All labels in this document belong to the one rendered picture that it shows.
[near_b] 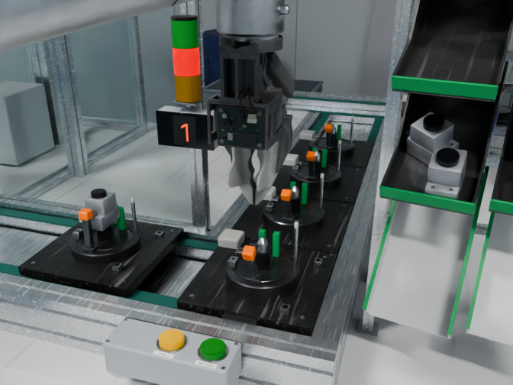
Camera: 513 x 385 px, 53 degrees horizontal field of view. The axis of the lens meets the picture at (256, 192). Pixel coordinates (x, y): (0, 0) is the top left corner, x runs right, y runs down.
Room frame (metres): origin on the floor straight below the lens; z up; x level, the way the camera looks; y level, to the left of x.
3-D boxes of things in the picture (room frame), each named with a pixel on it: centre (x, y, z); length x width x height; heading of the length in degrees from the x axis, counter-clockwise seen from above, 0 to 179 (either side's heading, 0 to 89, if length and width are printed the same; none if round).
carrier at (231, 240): (0.81, -0.01, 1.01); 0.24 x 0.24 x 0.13; 72
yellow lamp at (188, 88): (0.99, 0.13, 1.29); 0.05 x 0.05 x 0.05
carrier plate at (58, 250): (0.92, 0.31, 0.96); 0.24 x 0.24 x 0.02; 72
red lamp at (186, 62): (0.99, 0.13, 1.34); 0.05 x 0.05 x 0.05
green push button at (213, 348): (0.62, 0.07, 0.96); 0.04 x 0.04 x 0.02
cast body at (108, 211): (0.93, 0.31, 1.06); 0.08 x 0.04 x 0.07; 162
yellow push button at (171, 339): (0.64, 0.13, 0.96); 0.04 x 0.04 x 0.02
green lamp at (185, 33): (0.99, 0.13, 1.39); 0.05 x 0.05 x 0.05
